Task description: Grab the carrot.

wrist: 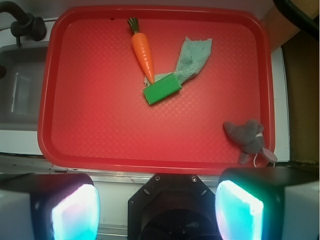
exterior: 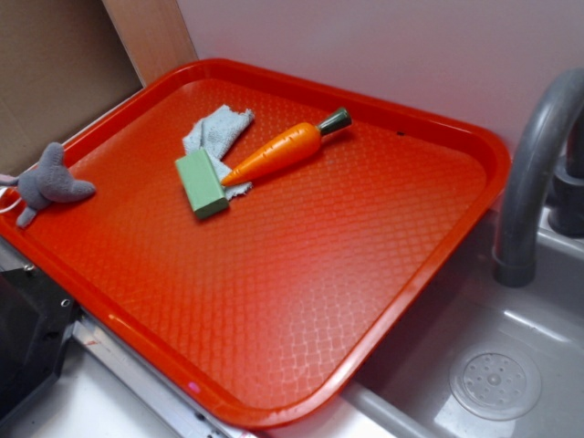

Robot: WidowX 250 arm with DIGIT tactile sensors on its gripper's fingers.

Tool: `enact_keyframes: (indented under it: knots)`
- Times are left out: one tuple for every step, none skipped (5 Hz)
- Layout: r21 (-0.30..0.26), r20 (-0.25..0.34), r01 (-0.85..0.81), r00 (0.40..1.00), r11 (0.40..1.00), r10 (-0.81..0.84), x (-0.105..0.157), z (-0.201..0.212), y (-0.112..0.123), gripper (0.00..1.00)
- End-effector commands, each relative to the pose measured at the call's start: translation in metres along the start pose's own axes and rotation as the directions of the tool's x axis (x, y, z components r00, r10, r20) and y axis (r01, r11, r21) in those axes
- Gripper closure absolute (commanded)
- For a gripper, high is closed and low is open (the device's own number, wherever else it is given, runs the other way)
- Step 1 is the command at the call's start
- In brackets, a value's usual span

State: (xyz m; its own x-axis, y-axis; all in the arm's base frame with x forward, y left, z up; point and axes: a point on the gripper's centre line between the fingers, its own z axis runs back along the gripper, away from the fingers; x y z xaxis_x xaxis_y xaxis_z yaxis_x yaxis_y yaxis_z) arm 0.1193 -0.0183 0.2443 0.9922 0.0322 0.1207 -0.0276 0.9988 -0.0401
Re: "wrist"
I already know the orange toy carrot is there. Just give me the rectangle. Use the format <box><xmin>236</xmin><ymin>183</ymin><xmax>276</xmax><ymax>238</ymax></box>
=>
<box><xmin>127</xmin><ymin>17</ymin><xmax>155</xmax><ymax>85</ymax></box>

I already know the red plastic tray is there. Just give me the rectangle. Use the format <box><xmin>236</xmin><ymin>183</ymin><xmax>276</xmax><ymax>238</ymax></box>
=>
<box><xmin>38</xmin><ymin>5</ymin><xmax>275</xmax><ymax>175</ymax></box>

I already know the grey plush mouse toy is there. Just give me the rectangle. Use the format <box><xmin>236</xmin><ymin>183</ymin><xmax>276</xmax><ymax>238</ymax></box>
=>
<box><xmin>223</xmin><ymin>119</ymin><xmax>278</xmax><ymax>167</ymax></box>

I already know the teal knitted cloth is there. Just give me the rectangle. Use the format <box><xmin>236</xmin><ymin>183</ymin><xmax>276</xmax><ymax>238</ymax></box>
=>
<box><xmin>154</xmin><ymin>36</ymin><xmax>213</xmax><ymax>86</ymax></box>

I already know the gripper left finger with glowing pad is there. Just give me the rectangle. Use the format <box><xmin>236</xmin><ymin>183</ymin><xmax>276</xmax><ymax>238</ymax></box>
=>
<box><xmin>0</xmin><ymin>173</ymin><xmax>100</xmax><ymax>240</ymax></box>

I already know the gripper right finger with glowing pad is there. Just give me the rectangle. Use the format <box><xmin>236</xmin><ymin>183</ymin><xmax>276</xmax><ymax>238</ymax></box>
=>
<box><xmin>215</xmin><ymin>166</ymin><xmax>320</xmax><ymax>240</ymax></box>

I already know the grey toy sink basin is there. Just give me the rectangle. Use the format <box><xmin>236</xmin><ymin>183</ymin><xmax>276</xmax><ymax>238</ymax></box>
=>
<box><xmin>0</xmin><ymin>41</ymin><xmax>49</xmax><ymax>131</ymax></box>

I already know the green rectangular block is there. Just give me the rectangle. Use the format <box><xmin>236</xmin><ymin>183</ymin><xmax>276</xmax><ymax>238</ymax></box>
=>
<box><xmin>143</xmin><ymin>73</ymin><xmax>182</xmax><ymax>105</ymax></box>

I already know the black toy faucet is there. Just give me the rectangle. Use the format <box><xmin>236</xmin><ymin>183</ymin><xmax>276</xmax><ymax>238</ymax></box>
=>
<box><xmin>0</xmin><ymin>1</ymin><xmax>47</xmax><ymax>48</ymax></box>

